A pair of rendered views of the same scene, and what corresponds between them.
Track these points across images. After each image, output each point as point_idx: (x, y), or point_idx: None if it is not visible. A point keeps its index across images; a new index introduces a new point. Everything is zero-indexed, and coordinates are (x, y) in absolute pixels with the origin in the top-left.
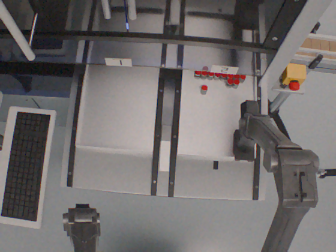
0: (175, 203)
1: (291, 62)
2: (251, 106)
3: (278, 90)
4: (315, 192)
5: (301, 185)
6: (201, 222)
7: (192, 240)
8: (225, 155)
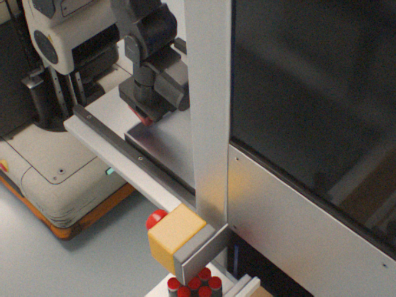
0: None
1: (201, 231)
2: (181, 71)
3: None
4: None
5: None
6: (141, 270)
7: (131, 245)
8: (167, 118)
